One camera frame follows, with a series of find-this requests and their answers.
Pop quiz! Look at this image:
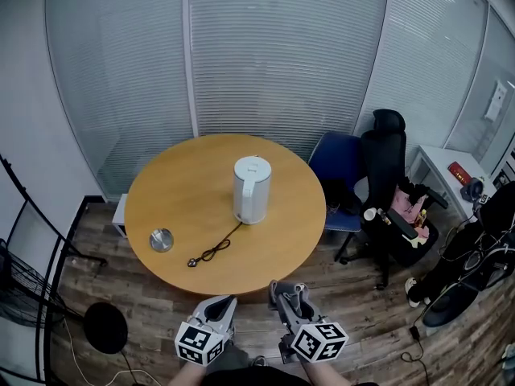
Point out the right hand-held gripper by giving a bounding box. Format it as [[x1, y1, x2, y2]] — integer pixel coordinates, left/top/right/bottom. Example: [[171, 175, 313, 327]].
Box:
[[274, 294, 350, 365]]

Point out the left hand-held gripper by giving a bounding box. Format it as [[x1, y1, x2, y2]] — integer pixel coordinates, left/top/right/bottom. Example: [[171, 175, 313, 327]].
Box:
[[174, 294, 239, 368]]

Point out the grey cloth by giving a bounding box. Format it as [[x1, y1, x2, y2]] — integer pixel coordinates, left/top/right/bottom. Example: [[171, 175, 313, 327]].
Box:
[[268, 279, 311, 322]]

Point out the white electric kettle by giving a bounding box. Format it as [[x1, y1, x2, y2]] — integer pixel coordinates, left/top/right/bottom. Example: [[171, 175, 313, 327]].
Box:
[[232, 154, 274, 226]]

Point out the person's left forearm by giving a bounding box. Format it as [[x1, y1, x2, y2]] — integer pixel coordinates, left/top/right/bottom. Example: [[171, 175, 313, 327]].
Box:
[[167, 360, 211, 386]]

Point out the person's right forearm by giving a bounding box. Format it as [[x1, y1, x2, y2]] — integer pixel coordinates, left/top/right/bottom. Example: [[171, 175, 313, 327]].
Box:
[[301, 359, 348, 386]]

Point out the pink cloth bag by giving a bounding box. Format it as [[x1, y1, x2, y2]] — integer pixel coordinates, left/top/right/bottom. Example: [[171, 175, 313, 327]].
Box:
[[392, 183, 428, 225]]

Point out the person's black shirt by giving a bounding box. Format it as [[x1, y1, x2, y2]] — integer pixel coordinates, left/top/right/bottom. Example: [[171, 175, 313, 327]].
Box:
[[200, 366, 383, 386]]

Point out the black round fan base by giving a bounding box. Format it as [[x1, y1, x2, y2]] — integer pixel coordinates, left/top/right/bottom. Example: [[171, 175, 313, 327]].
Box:
[[83, 302, 130, 355]]

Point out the round metal ashtray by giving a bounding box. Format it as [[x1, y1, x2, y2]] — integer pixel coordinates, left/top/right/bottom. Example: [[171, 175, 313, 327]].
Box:
[[149, 227, 175, 254]]

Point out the black bag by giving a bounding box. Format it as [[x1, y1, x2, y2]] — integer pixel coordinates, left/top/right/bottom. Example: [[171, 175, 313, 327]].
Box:
[[320, 178, 364, 217]]

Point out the black fan grille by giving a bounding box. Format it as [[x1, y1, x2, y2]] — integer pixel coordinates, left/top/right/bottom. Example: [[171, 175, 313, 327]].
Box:
[[0, 238, 56, 330]]

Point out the black office chair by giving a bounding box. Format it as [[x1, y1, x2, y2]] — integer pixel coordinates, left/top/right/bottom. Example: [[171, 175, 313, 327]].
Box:
[[340, 109, 450, 291]]

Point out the blue fabric chair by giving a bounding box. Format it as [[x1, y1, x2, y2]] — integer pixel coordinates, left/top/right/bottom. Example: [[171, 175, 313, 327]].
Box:
[[307, 130, 364, 263]]

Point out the white side desk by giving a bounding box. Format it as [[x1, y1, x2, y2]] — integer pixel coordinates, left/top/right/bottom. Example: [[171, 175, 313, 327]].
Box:
[[409, 144, 496, 221]]

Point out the small black desk fan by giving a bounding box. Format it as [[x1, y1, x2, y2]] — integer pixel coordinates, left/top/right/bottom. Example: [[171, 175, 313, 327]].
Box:
[[459, 177, 486, 203]]

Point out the red flat box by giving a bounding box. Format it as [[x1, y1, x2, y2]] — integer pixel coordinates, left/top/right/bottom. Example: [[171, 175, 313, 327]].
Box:
[[447, 160, 472, 185]]

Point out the black power cable with plug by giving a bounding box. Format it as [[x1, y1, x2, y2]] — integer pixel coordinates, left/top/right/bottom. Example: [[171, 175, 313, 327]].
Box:
[[187, 220, 245, 269]]

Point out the black power adapter with cable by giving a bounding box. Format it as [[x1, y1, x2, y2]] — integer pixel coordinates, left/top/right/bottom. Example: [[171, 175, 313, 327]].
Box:
[[401, 324, 432, 386]]

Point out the white floor cable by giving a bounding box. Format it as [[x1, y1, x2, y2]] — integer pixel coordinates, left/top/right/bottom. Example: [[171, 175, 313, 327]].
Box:
[[63, 315, 163, 386]]

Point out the black metal rack frame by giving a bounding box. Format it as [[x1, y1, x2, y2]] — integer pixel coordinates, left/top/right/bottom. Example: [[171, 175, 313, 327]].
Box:
[[0, 154, 109, 382]]

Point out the white wall-mounted device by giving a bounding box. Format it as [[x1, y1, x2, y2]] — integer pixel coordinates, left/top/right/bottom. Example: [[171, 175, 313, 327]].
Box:
[[484, 79, 509, 121]]

